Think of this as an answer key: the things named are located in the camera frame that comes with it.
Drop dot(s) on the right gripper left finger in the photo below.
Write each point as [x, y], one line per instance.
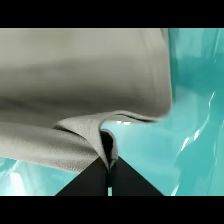
[91, 182]

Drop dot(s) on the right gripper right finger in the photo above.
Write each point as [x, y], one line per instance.
[128, 181]

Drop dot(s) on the grey garment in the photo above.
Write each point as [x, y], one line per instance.
[80, 83]

